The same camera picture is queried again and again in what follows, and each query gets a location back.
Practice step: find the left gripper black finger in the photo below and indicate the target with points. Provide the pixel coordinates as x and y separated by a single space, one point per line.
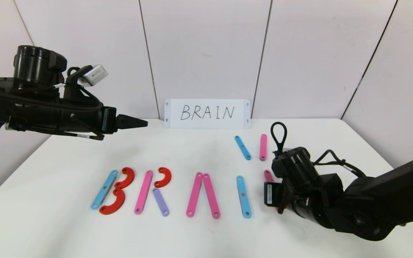
131 123
123 115

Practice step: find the white BRAIN word card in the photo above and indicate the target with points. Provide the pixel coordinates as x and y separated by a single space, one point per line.
172 114

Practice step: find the pink bar with holes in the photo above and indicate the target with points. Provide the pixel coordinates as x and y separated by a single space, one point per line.
263 147
211 196
143 192
268 176
194 194

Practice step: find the short purple bar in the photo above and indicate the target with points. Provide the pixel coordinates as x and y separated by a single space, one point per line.
161 202

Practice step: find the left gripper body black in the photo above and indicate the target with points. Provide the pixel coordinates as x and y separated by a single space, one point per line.
109 120

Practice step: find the small red arc piece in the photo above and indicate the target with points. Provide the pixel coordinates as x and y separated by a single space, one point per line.
167 178

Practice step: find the medium blue bar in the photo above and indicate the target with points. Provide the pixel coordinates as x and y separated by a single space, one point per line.
242 147

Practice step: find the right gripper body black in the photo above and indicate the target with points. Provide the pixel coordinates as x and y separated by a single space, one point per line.
269 194

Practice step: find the large red arc piece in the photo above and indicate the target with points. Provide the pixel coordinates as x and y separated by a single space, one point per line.
115 208
130 177

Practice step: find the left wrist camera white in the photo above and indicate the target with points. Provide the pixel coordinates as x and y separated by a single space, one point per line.
93 75

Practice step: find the light blue flat bar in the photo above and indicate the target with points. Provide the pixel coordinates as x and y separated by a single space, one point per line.
103 190
244 204

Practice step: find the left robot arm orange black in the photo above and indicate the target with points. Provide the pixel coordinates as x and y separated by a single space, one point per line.
31 114

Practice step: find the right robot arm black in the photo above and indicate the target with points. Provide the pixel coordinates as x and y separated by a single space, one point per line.
371 200

